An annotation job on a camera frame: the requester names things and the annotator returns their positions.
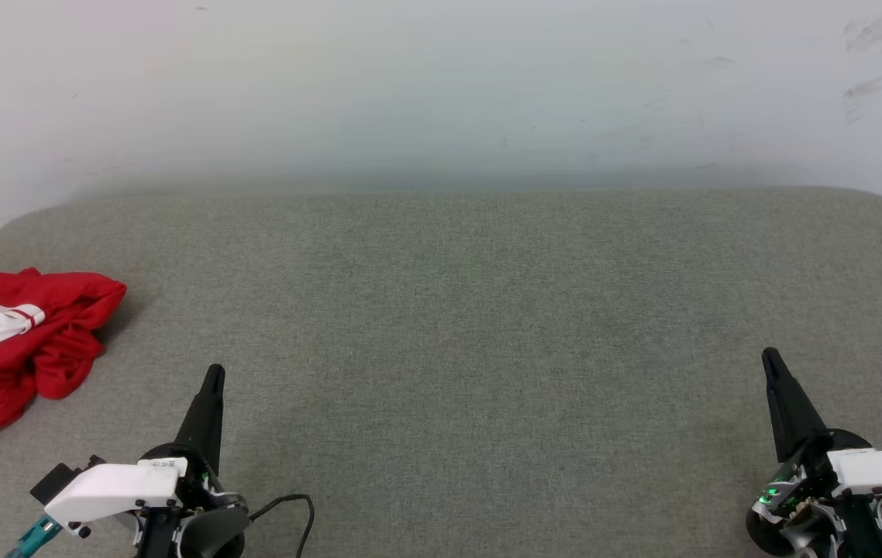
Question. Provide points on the red and white jersey shirt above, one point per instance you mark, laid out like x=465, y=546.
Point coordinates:
x=61, y=325

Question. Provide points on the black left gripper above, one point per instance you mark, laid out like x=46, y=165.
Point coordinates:
x=216, y=535

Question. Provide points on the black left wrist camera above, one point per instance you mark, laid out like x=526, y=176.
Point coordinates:
x=53, y=482

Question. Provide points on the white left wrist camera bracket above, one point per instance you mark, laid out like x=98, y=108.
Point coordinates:
x=115, y=488

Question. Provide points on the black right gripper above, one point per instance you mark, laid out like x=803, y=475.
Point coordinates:
x=813, y=465

